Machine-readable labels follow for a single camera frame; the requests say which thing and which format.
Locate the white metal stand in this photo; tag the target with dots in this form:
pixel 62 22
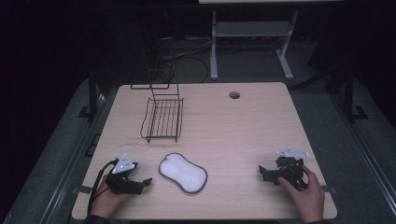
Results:
pixel 252 43

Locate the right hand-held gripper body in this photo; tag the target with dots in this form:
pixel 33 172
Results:
pixel 289 169

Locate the person's right hand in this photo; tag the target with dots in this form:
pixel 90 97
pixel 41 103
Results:
pixel 303 194

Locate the black metal post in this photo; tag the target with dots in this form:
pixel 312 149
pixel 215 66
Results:
pixel 349 93
pixel 92 96

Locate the round table grommet hole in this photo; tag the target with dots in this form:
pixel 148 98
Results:
pixel 234 95

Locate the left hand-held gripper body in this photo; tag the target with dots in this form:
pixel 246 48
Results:
pixel 123 179

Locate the white sponge with dark rim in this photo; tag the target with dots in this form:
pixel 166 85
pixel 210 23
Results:
pixel 183 173

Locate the person's left hand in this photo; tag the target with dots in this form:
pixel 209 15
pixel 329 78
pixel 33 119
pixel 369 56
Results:
pixel 107 199

